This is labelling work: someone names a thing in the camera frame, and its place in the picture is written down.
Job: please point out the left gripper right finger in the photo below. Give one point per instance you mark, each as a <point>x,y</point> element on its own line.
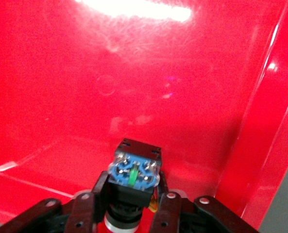
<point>173,213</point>

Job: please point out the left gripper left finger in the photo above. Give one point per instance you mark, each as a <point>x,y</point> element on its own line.
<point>83,213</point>

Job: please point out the red push button switch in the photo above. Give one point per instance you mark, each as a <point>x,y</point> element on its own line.
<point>134,174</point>

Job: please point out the red plastic tray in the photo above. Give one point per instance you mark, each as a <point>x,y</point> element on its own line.
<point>109,85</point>

